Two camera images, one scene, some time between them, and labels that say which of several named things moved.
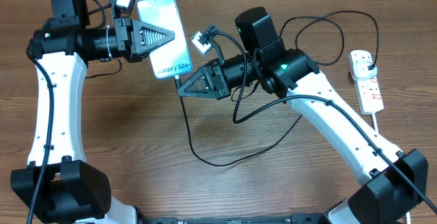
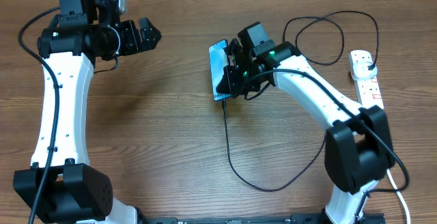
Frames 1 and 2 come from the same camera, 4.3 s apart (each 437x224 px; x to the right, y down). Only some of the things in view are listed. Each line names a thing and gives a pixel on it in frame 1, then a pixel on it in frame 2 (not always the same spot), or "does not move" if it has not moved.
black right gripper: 216,80 -> 230,85
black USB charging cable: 300,116 -> 244,179
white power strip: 369,92 does not move
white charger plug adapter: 359,70 does not move
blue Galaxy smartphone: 173,58 -> 218,60
